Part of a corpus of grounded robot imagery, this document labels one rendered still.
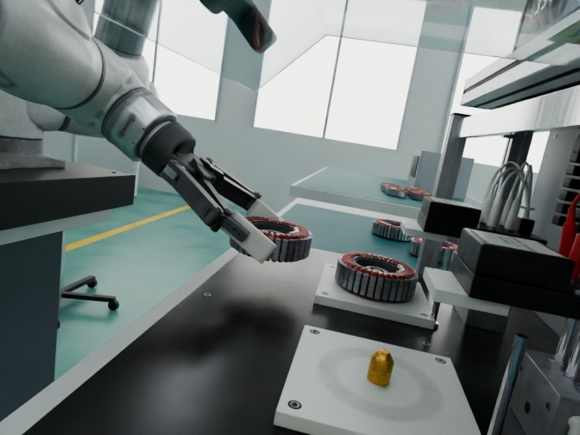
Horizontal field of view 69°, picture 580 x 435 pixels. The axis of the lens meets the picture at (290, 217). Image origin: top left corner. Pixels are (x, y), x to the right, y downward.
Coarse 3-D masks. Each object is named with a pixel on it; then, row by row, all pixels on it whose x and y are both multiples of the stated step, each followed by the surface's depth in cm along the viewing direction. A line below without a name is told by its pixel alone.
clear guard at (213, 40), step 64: (128, 0) 16; (192, 0) 19; (256, 0) 22; (320, 0) 27; (384, 0) 25; (448, 0) 24; (512, 0) 22; (576, 0) 21; (256, 64) 31; (576, 64) 32
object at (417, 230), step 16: (432, 208) 53; (448, 208) 53; (464, 208) 53; (400, 224) 60; (416, 224) 58; (432, 224) 53; (448, 224) 53; (464, 224) 53; (496, 224) 57; (432, 240) 54; (544, 240) 52
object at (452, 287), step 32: (480, 256) 30; (512, 256) 30; (544, 256) 29; (448, 288) 32; (480, 288) 30; (512, 288) 30; (544, 288) 29; (576, 288) 30; (576, 320) 34; (576, 352) 33
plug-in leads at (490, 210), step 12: (516, 168) 55; (528, 168) 53; (492, 180) 57; (516, 180) 56; (528, 180) 55; (492, 192) 55; (528, 192) 55; (492, 204) 55; (516, 204) 53; (528, 204) 55; (492, 216) 53; (504, 216) 56; (516, 216) 53; (528, 216) 56; (492, 228) 53; (504, 228) 54; (516, 228) 56; (528, 228) 55
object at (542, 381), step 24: (528, 360) 36; (552, 360) 35; (528, 384) 35; (552, 384) 32; (576, 384) 32; (528, 408) 34; (552, 408) 31; (576, 408) 30; (528, 432) 33; (552, 432) 31
